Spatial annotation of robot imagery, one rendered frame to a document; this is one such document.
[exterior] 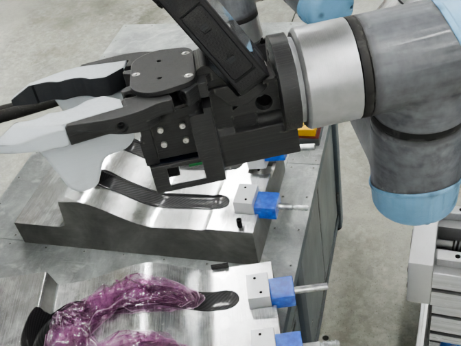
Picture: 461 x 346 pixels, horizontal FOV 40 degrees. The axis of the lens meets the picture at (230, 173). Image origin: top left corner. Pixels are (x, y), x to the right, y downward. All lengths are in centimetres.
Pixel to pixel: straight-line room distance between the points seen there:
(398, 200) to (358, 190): 190
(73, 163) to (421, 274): 60
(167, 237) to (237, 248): 13
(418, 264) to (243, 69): 54
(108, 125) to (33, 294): 73
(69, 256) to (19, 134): 88
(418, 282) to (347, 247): 131
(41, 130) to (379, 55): 23
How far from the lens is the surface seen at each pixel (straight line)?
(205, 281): 109
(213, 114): 46
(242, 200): 113
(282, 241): 121
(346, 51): 44
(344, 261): 220
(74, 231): 127
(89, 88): 49
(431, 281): 94
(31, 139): 43
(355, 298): 211
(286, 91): 43
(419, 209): 54
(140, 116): 41
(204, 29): 42
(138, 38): 193
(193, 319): 104
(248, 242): 113
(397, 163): 51
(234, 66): 43
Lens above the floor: 170
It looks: 41 degrees down
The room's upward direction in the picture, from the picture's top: 12 degrees counter-clockwise
